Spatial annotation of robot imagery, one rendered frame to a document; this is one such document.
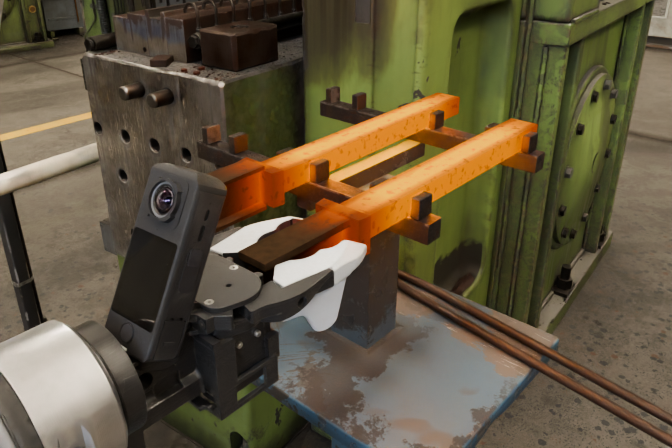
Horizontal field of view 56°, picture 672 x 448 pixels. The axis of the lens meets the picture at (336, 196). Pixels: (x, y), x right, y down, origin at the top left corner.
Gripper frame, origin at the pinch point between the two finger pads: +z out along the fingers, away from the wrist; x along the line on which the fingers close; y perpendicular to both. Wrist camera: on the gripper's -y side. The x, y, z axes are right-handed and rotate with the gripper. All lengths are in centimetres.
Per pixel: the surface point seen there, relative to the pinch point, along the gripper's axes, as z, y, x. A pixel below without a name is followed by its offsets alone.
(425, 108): 30.6, -0.6, -11.1
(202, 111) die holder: 31, 9, -56
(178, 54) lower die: 36, 2, -68
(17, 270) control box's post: 21, 65, -129
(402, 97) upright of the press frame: 54, 7, -31
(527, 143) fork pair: 30.0, 0.4, 2.6
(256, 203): 2.8, 2.0, -11.0
